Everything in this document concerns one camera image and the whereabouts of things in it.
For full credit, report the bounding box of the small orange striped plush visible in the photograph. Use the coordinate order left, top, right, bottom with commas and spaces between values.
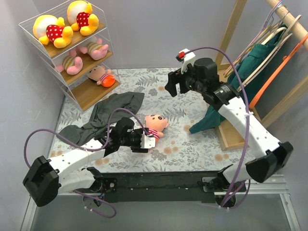
145, 115, 169, 142

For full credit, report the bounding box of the peach doll plush striped shirt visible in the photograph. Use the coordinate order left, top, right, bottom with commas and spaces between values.
87, 65, 116, 88

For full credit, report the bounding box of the pink frog plush striped shirt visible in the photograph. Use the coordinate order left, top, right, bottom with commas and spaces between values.
77, 36, 109, 60

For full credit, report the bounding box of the pink pig plush striped hat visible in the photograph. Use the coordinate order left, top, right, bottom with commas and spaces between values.
54, 49, 83, 75

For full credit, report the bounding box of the yellow bear plush polka shirt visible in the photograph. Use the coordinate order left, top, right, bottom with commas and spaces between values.
67, 0, 99, 36

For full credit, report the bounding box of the orange bear plush polka shirt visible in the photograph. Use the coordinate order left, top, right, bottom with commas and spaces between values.
33, 15, 73, 48

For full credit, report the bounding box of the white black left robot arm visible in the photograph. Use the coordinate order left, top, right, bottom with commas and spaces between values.
23, 117, 156, 207

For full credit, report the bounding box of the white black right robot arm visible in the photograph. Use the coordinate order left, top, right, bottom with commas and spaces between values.
165, 55, 293, 191

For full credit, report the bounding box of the dark grey cloth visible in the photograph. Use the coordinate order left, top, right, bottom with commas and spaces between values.
59, 91, 144, 146

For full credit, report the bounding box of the floral table mat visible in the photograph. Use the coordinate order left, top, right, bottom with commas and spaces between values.
48, 66, 265, 173

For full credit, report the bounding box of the beige wooden hanger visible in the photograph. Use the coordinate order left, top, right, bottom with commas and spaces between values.
242, 15, 302, 87

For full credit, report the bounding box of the dark green garment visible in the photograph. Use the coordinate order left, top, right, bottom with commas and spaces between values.
189, 31, 283, 134

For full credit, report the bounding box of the wooden clothes rack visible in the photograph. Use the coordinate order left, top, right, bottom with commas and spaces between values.
216, 0, 308, 151

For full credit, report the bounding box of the orange plastic hanger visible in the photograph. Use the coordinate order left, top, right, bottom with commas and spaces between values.
249, 34, 308, 109

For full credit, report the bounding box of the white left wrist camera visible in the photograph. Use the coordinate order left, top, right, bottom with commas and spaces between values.
141, 134, 156, 149

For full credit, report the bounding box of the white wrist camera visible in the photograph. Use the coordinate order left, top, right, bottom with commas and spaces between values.
141, 134, 156, 149
176, 49, 196, 74

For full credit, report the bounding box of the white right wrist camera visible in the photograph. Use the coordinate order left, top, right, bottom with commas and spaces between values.
176, 49, 196, 74

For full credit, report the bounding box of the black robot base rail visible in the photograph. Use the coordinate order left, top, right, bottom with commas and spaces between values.
31, 172, 289, 205

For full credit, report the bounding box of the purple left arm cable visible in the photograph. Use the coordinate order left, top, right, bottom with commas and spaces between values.
24, 107, 151, 218

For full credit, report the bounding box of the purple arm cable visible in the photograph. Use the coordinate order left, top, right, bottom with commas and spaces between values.
185, 47, 252, 208
24, 107, 151, 218

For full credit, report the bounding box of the white wire wooden shelf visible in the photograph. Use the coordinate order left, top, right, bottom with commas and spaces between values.
19, 0, 119, 112

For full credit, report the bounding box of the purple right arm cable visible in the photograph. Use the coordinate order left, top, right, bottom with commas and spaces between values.
185, 47, 252, 208

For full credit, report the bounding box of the pink wire hanger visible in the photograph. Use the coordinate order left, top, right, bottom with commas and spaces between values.
233, 0, 282, 67

